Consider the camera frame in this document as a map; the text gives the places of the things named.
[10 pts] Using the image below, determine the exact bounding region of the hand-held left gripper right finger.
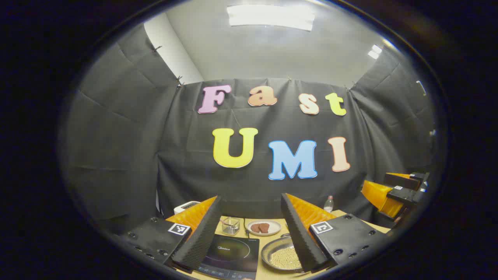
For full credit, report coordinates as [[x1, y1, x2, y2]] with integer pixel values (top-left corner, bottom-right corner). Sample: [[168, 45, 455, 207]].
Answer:
[[281, 193, 389, 273]]

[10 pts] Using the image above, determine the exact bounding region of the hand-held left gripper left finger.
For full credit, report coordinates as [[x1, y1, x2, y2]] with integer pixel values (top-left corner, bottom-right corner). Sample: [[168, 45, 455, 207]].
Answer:
[[119, 196, 223, 272]]

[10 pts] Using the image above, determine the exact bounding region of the stainless steel pot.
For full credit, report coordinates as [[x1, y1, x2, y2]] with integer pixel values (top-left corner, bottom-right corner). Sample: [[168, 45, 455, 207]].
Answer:
[[261, 233, 309, 273]]

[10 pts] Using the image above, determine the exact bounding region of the black induction cooktop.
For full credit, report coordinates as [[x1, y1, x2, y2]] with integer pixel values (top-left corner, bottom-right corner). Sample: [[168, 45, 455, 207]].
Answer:
[[193, 233, 260, 280]]

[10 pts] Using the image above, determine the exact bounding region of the pile of yellow soybeans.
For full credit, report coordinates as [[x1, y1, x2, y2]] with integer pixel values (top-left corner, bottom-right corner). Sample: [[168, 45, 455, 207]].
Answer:
[[270, 247, 302, 270]]

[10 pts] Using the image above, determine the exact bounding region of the white round plate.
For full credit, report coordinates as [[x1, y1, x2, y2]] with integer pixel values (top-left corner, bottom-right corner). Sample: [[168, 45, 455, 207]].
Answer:
[[247, 220, 282, 236]]

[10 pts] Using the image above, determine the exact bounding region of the white toaster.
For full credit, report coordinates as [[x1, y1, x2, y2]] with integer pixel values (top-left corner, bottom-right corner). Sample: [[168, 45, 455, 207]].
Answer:
[[174, 201, 201, 215]]

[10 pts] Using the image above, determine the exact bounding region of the black backdrop cloth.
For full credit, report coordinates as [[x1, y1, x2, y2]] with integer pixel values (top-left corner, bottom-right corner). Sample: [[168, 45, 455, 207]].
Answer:
[[58, 23, 436, 236]]

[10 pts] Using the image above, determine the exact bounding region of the large ceiling light panel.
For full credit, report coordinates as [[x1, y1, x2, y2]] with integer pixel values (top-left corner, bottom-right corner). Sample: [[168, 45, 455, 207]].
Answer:
[[227, 4, 315, 32]]

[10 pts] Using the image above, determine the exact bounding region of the metal wire basket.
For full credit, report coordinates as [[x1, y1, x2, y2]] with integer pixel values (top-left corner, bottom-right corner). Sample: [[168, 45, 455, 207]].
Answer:
[[222, 217, 240, 236]]

